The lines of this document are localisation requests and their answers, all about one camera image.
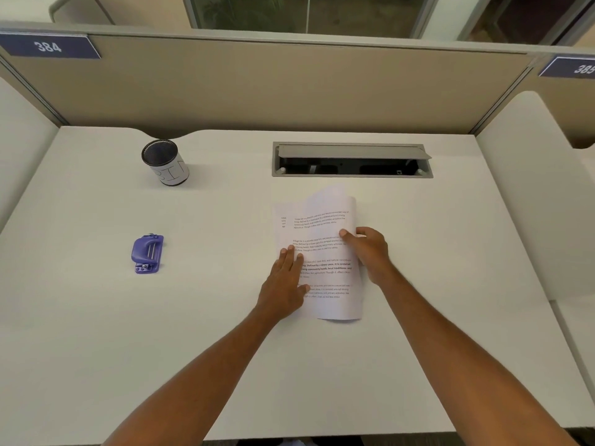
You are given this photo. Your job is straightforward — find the person's right hand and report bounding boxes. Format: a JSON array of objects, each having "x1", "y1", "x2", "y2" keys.
[{"x1": 338, "y1": 226, "x2": 402, "y2": 289}]

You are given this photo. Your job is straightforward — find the person's left hand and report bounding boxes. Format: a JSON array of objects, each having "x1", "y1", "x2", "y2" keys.
[{"x1": 254, "y1": 245, "x2": 311, "y2": 322}]

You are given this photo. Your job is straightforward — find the white printed paper sheet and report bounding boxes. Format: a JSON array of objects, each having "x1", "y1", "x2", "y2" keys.
[
  {"x1": 289, "y1": 183, "x2": 366, "y2": 322},
  {"x1": 274, "y1": 204, "x2": 294, "y2": 256}
]

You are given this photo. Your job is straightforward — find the purple hole punch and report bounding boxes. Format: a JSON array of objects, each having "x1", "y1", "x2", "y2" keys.
[{"x1": 131, "y1": 234, "x2": 164, "y2": 274}]

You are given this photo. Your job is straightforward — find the person's right forearm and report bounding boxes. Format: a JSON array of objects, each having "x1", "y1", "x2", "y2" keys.
[{"x1": 371, "y1": 266, "x2": 582, "y2": 446}]

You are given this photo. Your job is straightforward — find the person's left forearm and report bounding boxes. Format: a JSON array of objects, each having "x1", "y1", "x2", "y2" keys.
[{"x1": 102, "y1": 306, "x2": 284, "y2": 446}]

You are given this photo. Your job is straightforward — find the black mesh cup white label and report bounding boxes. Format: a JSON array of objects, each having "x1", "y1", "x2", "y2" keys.
[{"x1": 141, "y1": 139, "x2": 190, "y2": 187}]

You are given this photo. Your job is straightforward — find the black trousers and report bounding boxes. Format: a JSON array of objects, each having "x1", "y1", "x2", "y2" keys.
[{"x1": 234, "y1": 436, "x2": 366, "y2": 446}]

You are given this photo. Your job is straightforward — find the white side divider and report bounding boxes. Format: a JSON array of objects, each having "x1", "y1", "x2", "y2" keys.
[
  {"x1": 0, "y1": 78, "x2": 60, "y2": 233},
  {"x1": 475, "y1": 91, "x2": 595, "y2": 300}
]

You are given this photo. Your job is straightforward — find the wide beige partition panel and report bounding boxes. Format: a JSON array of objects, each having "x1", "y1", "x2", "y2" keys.
[{"x1": 0, "y1": 27, "x2": 536, "y2": 138}]

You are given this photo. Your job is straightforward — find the narrow beige partition panel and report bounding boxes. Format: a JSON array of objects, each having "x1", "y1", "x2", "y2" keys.
[{"x1": 469, "y1": 50, "x2": 595, "y2": 149}]

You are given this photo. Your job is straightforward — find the blue desk number sign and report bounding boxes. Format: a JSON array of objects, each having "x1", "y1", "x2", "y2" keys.
[
  {"x1": 538, "y1": 56, "x2": 595, "y2": 79},
  {"x1": 0, "y1": 33, "x2": 102, "y2": 59}
]

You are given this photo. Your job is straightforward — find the dark glass door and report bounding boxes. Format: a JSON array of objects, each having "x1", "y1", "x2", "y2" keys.
[{"x1": 457, "y1": 0, "x2": 595, "y2": 46}]

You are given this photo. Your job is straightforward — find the beige chair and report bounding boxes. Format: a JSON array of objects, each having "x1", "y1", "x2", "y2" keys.
[{"x1": 48, "y1": 0, "x2": 115, "y2": 26}]

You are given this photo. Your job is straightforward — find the grey desk cable box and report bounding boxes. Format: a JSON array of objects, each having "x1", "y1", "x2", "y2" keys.
[{"x1": 272, "y1": 141, "x2": 434, "y2": 178}]

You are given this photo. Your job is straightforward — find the glass window grey frame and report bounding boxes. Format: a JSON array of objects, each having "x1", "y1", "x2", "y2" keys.
[{"x1": 183, "y1": 0, "x2": 440, "y2": 40}]

